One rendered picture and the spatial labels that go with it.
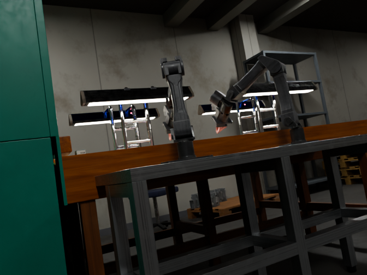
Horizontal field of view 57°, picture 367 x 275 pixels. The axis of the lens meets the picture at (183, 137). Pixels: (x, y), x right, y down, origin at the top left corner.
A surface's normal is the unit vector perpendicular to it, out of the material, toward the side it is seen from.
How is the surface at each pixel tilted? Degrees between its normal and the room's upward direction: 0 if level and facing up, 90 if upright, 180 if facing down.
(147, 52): 90
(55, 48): 90
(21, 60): 90
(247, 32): 90
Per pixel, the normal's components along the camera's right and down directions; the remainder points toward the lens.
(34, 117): 0.41, -0.15
